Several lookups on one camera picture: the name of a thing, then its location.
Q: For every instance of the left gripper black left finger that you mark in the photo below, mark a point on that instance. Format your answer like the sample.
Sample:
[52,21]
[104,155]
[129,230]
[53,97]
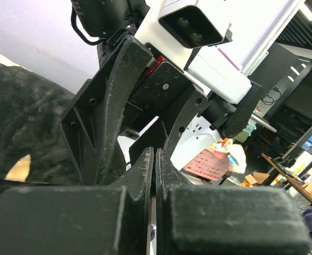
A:
[112,219]

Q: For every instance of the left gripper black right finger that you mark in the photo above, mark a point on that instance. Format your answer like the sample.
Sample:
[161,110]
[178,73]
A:
[207,219]

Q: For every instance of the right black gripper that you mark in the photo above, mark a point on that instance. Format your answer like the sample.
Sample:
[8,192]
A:
[108,106]

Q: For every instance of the black floral plush pillow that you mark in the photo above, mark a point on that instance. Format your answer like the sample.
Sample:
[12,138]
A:
[32,147]

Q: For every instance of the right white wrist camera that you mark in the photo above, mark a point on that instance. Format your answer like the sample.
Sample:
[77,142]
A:
[175,28]

